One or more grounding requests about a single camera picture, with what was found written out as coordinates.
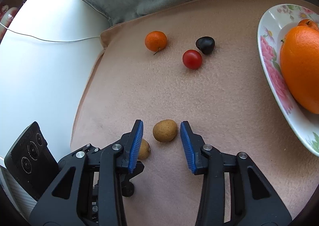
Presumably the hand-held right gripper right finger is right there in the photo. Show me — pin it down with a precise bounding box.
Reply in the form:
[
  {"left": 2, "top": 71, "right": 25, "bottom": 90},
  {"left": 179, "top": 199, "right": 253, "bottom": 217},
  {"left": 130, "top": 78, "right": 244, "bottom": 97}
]
[{"left": 180, "top": 121, "right": 292, "bottom": 226}]

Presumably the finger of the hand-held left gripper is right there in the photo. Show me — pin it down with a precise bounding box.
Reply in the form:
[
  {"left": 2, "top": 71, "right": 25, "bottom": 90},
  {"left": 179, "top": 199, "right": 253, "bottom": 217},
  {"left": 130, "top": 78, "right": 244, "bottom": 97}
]
[
  {"left": 121, "top": 161, "right": 145, "bottom": 198},
  {"left": 58, "top": 143, "right": 107, "bottom": 167}
]

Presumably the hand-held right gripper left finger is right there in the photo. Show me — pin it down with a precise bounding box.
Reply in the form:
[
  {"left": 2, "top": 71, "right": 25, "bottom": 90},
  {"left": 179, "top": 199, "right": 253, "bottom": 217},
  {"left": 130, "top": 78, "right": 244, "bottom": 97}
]
[{"left": 29, "top": 119, "right": 144, "bottom": 226}]

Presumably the brown longan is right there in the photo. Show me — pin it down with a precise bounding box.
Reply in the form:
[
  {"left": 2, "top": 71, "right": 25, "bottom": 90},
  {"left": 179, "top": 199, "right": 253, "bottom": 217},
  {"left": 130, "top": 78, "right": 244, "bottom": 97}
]
[
  {"left": 137, "top": 139, "right": 151, "bottom": 160},
  {"left": 153, "top": 119, "right": 178, "bottom": 142}
]

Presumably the red cherry tomato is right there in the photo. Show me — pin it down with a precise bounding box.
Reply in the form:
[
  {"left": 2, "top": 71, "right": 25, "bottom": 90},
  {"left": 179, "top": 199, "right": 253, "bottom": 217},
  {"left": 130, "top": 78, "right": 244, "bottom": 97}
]
[{"left": 182, "top": 49, "right": 202, "bottom": 70}]

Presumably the small tangerine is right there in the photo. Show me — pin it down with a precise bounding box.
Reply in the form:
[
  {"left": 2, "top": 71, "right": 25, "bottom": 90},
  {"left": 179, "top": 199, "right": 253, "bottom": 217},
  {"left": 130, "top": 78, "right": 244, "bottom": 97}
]
[
  {"left": 145, "top": 31, "right": 167, "bottom": 55},
  {"left": 297, "top": 19, "right": 319, "bottom": 31}
]

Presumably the floral white plate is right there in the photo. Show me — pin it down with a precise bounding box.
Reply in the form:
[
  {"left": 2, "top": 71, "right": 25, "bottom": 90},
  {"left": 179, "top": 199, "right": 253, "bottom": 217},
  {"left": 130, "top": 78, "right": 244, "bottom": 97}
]
[{"left": 257, "top": 4, "right": 319, "bottom": 157}]

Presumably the large smooth orange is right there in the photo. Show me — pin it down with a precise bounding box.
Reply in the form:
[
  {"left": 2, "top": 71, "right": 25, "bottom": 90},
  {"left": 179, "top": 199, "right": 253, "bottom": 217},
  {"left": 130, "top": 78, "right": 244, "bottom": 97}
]
[{"left": 279, "top": 26, "right": 319, "bottom": 114}]

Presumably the white ribbed panel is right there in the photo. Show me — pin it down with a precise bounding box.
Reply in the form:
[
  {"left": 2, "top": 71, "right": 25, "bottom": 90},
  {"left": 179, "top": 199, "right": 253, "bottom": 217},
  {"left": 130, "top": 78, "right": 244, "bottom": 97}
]
[{"left": 0, "top": 166, "right": 34, "bottom": 216}]

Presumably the white board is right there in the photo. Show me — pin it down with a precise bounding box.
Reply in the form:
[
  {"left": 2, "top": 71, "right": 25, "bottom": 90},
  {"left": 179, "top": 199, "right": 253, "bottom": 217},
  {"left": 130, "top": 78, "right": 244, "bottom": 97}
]
[{"left": 0, "top": 0, "right": 110, "bottom": 167}]

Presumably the red and white object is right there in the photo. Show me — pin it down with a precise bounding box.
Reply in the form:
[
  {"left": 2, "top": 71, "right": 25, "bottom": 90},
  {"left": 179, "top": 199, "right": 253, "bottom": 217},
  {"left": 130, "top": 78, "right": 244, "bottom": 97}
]
[{"left": 0, "top": 4, "right": 19, "bottom": 29}]

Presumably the thin white cable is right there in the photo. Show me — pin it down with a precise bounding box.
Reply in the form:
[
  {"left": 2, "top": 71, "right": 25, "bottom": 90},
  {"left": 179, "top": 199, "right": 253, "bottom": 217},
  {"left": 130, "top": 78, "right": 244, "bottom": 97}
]
[{"left": 0, "top": 22, "right": 101, "bottom": 43}]

